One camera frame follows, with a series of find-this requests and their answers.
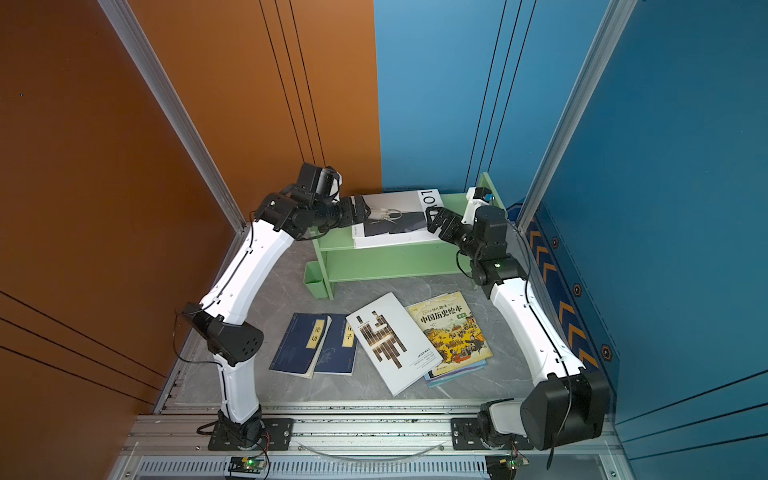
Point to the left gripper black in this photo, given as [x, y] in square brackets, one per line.
[349, 216]

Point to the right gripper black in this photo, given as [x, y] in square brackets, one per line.
[455, 222]

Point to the white LOVER book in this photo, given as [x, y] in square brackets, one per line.
[396, 218]

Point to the white book brown bars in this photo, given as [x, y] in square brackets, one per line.
[399, 350]

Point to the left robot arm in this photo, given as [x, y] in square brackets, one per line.
[220, 317]

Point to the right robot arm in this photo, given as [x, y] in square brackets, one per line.
[568, 403]

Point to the green desktop shelf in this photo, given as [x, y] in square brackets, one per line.
[341, 262]

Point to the green pen cup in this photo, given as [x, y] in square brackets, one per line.
[314, 280]

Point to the yellow Chinese history picture book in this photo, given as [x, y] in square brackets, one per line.
[451, 327]

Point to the dark blue book right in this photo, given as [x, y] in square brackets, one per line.
[338, 352]

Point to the dark blue book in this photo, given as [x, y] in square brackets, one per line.
[301, 345]
[338, 352]

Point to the dark blue book left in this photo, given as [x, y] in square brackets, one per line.
[301, 345]

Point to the light blue book underneath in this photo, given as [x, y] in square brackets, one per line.
[434, 381]

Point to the right circuit board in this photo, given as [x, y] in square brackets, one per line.
[505, 467]

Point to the circuit board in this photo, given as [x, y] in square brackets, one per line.
[505, 467]
[250, 467]

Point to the left circuit board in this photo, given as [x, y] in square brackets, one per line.
[250, 467]

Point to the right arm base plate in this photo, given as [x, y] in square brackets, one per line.
[472, 434]

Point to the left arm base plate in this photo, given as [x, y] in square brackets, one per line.
[270, 434]

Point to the aluminium rail frame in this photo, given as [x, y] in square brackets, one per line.
[398, 439]

